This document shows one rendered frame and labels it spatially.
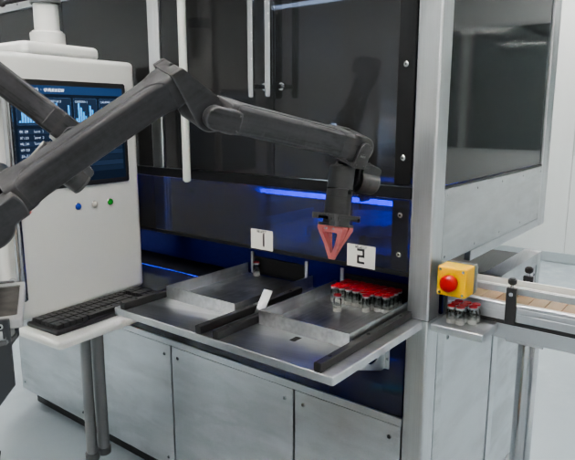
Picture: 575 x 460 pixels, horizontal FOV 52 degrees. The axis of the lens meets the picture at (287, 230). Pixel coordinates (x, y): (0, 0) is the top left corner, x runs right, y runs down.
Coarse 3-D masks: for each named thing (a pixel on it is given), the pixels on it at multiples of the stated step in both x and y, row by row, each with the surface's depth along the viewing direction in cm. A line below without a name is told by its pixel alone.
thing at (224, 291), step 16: (224, 272) 181; (240, 272) 187; (176, 288) 161; (192, 288) 171; (208, 288) 172; (224, 288) 172; (240, 288) 172; (256, 288) 172; (272, 288) 172; (288, 288) 165; (304, 288) 172; (192, 304) 158; (208, 304) 154; (224, 304) 150; (240, 304) 150
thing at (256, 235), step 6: (252, 228) 175; (252, 234) 176; (258, 234) 174; (270, 234) 171; (252, 240) 176; (258, 240) 175; (270, 240) 172; (252, 246) 177; (258, 246) 175; (264, 246) 174; (270, 246) 172
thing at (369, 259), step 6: (348, 246) 155; (354, 246) 154; (360, 246) 153; (366, 246) 152; (372, 246) 151; (348, 252) 156; (354, 252) 154; (360, 252) 153; (366, 252) 152; (372, 252) 151; (348, 258) 156; (354, 258) 155; (360, 258) 154; (366, 258) 152; (372, 258) 151; (348, 264) 156; (354, 264) 155; (360, 264) 154; (366, 264) 153; (372, 264) 151
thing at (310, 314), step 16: (320, 288) 163; (288, 304) 152; (304, 304) 158; (320, 304) 158; (272, 320) 141; (288, 320) 138; (304, 320) 145; (320, 320) 145; (336, 320) 145; (352, 320) 145; (368, 320) 145; (384, 320) 140; (304, 336) 135; (320, 336) 132; (336, 336) 130; (352, 336) 129
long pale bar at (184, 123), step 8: (184, 0) 171; (184, 8) 171; (184, 16) 171; (184, 24) 172; (184, 32) 172; (184, 40) 172; (184, 48) 173; (184, 56) 173; (184, 64) 174; (184, 120) 176; (184, 128) 177; (184, 136) 177; (184, 144) 178; (184, 152) 178; (184, 160) 179; (184, 168) 179; (192, 168) 181; (200, 168) 184; (184, 176) 180
